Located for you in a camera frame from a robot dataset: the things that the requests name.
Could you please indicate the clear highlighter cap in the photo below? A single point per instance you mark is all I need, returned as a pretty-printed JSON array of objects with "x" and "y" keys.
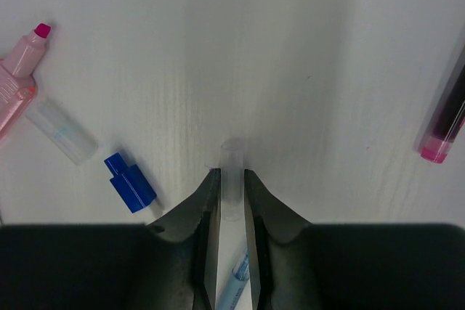
[{"x": 62, "y": 130}]

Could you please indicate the blue marker cap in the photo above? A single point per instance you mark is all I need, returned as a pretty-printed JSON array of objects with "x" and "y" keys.
[{"x": 130, "y": 183}]

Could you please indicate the red gel pen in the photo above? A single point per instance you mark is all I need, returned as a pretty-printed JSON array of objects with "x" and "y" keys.
[{"x": 444, "y": 116}]

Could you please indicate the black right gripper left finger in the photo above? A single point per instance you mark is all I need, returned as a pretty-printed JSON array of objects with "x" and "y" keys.
[{"x": 183, "y": 256}]

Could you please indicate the clear pen cap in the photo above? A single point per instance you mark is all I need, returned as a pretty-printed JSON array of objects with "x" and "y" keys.
[{"x": 232, "y": 178}]

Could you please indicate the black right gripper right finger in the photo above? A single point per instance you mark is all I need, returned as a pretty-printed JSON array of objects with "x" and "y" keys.
[{"x": 279, "y": 253}]

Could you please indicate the light blue pen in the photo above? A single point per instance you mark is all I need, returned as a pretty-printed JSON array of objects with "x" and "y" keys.
[{"x": 235, "y": 284}]

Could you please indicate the pink translucent highlighter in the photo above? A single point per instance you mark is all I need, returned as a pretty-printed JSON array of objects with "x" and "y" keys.
[{"x": 18, "y": 86}]

